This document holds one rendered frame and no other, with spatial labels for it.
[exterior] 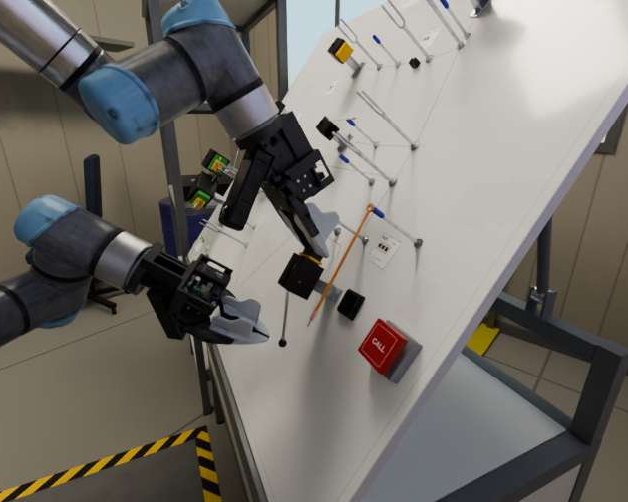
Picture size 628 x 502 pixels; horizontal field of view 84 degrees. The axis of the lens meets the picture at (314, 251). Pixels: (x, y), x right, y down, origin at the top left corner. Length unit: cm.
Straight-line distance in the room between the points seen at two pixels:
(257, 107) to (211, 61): 7
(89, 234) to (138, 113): 19
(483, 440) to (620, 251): 187
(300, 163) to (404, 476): 55
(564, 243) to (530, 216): 210
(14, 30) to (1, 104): 294
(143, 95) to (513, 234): 42
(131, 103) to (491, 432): 80
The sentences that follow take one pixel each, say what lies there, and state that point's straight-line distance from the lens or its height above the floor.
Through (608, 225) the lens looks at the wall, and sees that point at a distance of 251.
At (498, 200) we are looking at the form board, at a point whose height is 128.
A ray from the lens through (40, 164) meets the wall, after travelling 352.
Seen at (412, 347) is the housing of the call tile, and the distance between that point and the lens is 44.
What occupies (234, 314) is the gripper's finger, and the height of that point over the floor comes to 109.
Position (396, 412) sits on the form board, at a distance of 45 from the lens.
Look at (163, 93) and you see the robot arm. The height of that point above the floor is 140.
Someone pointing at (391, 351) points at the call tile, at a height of 112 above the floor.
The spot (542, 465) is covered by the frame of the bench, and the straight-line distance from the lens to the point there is 83.
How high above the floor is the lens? 137
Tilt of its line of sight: 20 degrees down
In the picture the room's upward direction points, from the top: straight up
